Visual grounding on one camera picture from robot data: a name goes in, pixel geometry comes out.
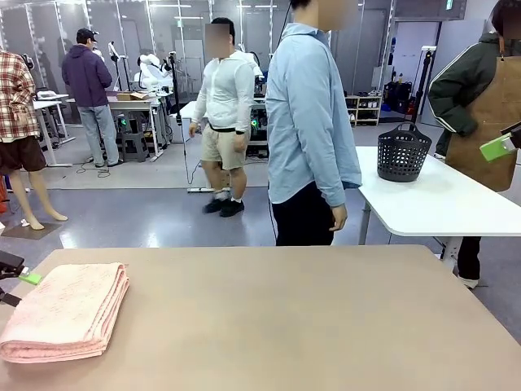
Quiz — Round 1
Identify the pink towel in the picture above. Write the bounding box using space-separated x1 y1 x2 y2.
0 262 130 364

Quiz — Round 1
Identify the dark grey perforated basket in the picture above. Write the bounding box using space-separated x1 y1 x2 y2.
377 121 432 183

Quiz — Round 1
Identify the person's right forearm blue sleeve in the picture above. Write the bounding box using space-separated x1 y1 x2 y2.
309 134 347 209

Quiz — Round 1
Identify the person's right hand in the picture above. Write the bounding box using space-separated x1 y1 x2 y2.
332 205 348 232

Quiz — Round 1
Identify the grey floor mat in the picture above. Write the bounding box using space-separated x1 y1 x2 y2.
0 222 63 241

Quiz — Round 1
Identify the person in brown apron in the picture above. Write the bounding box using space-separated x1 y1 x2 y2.
427 0 521 290

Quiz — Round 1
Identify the large white table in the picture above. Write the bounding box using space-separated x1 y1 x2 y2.
354 145 521 272

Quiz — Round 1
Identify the tall black light stand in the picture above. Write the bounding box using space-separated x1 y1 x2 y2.
408 46 437 123

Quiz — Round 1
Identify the stack of black cases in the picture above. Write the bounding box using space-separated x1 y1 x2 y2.
384 80 416 115

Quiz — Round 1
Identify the wooden shoe rack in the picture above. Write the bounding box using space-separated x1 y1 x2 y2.
344 94 383 126

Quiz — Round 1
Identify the mannequin in plaid shirt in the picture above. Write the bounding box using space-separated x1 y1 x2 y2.
0 48 69 232

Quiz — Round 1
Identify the black step stool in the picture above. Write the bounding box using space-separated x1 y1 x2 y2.
120 131 150 163

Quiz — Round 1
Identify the white desk with white legs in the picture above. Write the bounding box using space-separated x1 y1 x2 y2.
32 92 77 168

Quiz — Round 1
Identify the person in light blue shirt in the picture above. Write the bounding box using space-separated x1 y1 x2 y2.
265 0 362 247

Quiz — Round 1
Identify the grey work desk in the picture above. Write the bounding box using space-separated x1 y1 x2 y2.
106 92 174 158

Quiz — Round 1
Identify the person in purple hoodie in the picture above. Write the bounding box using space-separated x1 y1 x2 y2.
60 27 125 169

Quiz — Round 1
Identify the small white standing desk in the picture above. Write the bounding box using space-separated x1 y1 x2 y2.
178 100 212 193

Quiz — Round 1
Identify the stand with white panel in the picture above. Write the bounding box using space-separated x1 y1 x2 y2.
107 40 123 93

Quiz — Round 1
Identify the equipment rack with green lights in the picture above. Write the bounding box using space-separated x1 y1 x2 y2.
247 60 270 158

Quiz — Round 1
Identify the person in white shirt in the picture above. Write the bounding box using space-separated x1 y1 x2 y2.
188 16 256 218

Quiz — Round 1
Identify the black camera tripod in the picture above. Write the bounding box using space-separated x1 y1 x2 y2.
168 51 184 125

